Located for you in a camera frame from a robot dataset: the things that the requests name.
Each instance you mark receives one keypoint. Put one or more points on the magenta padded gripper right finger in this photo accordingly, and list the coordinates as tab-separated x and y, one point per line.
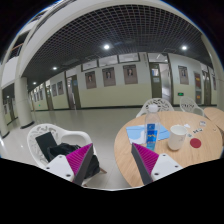
153	166

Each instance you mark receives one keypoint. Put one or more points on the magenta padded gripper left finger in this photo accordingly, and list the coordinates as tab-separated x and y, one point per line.
59	166

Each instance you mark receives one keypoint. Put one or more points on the clear plastic water bottle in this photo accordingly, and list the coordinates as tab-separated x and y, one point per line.
152	126

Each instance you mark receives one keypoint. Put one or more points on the black bag on chair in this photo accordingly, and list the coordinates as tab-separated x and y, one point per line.
82	160

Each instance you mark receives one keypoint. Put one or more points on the blue paper folder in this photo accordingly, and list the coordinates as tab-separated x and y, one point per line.
137	134

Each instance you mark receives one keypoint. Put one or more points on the white plastic chair left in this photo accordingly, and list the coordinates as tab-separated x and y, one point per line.
60	135

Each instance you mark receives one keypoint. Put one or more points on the white paper cup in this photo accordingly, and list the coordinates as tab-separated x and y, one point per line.
177	136

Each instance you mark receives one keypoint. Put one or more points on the black laptop on chair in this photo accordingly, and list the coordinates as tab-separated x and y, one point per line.
44	141

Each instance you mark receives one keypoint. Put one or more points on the round wooden table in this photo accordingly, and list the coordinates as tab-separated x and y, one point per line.
209	136

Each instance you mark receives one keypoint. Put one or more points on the red round coaster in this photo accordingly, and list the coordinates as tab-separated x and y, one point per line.
195	143

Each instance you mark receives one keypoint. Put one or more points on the small white card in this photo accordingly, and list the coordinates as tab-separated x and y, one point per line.
187	126

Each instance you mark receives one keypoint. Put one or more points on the small white tag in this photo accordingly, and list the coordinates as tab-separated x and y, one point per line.
202	123

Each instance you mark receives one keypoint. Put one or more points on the white plastic chair far right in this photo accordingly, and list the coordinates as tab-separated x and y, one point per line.
189	105

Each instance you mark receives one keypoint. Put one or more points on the framed portrait poster left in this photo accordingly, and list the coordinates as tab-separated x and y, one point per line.
90	80

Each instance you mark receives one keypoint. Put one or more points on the open doorway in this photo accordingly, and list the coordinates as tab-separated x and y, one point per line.
160	80

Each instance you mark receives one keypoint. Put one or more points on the framed portrait poster right-centre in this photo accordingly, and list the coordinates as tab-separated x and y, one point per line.
130	74

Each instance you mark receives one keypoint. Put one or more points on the white round pillar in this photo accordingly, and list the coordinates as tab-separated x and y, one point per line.
22	103

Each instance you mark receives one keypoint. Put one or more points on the framed portrait poster centre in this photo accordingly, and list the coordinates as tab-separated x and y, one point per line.
109	77

